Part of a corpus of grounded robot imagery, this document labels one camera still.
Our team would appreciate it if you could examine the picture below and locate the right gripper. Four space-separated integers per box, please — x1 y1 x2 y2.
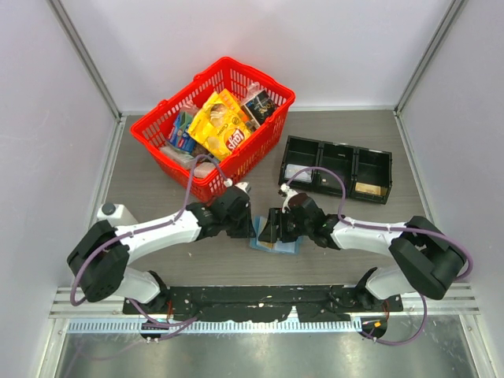
258 207 312 243

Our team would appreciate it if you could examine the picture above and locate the blue card holder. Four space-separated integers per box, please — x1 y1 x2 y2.
250 216 302 255

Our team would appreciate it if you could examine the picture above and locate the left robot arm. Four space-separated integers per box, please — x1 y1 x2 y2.
67 182 255 313

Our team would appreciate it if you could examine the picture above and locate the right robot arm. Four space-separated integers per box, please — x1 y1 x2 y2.
258 191 469 311

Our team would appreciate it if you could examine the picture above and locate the white card in tray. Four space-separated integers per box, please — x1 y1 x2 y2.
283 164 313 183

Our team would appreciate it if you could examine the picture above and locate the gold card in tray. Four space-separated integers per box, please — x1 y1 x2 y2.
354 182 384 196

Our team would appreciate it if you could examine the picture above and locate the pink wrapped packet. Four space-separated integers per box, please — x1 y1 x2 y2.
192 161 217 179

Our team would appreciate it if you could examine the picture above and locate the clear wrapped packet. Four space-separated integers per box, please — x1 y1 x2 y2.
159 145 197 170

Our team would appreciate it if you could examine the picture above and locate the yellow Lays chips bag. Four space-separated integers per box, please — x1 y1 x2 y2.
187 89 252 161

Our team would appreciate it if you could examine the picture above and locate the black three-compartment tray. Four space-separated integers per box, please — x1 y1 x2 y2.
278 135 392 205

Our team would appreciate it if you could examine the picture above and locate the blue green packet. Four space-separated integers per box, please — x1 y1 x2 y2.
169 111 196 154

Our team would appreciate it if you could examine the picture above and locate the black snack box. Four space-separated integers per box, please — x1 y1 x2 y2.
242 90 277 126

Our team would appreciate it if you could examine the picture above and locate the red plastic shopping basket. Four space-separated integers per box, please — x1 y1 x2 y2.
131 57 295 202

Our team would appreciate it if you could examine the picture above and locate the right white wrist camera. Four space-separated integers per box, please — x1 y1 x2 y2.
278 183 298 213

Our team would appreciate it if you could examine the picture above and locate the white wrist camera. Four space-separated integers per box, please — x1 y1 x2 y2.
224 179 251 194
278 183 298 213

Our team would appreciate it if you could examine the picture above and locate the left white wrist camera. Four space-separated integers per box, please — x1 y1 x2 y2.
224 179 251 194

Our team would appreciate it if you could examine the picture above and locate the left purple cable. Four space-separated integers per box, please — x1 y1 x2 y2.
69 154 233 339

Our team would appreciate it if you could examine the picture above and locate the purple cable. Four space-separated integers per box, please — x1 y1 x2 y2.
281 165 473 347
69 154 233 339

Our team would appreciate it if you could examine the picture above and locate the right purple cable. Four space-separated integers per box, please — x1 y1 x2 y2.
281 165 473 347

